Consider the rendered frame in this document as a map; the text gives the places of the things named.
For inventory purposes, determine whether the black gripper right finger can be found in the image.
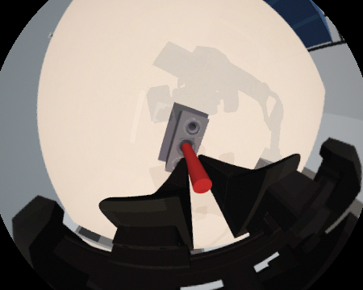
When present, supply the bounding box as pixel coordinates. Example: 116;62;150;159
198;154;301;238

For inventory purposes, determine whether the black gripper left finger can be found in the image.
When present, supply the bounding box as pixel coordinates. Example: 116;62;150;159
98;158;194;251

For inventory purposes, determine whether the red peg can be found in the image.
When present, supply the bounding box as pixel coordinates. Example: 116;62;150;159
181;143;211;193

